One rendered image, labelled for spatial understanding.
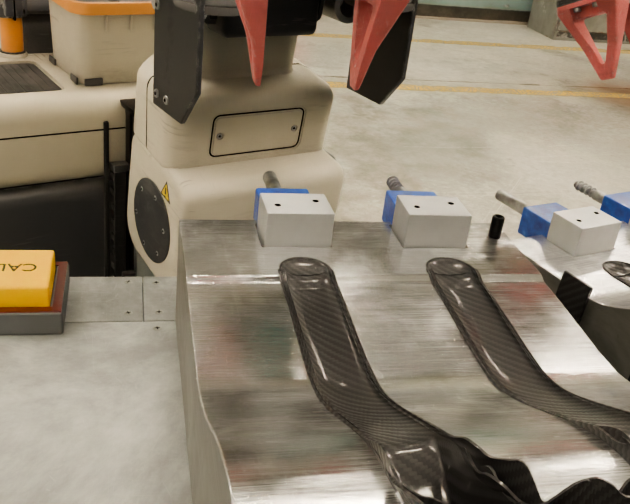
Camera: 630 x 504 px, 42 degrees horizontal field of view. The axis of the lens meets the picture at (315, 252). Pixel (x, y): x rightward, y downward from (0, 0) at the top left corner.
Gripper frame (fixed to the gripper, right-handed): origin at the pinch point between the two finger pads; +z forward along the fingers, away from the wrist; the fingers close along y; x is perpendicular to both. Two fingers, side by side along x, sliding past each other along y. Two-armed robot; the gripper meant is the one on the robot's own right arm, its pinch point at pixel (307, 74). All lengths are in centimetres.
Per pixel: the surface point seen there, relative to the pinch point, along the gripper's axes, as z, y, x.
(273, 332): 13.0, -3.3, -12.4
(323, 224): 10.4, 1.8, -2.1
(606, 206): 15.2, 34.7, 13.1
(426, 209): 9.6, 9.9, -1.1
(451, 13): 83, 225, 544
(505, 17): 84, 271, 546
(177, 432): 21.4, -8.9, -11.2
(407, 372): 13.3, 4.1, -16.7
